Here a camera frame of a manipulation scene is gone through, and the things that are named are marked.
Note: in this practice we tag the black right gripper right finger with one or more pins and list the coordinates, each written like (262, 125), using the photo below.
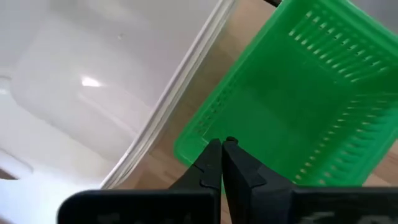
(248, 193)

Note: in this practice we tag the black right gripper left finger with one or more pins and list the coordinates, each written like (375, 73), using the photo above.
(208, 174)

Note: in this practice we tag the green slotted plastic basket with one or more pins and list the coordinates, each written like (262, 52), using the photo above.
(295, 102)

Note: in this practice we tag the white plastic bin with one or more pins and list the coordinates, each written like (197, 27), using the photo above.
(93, 77)

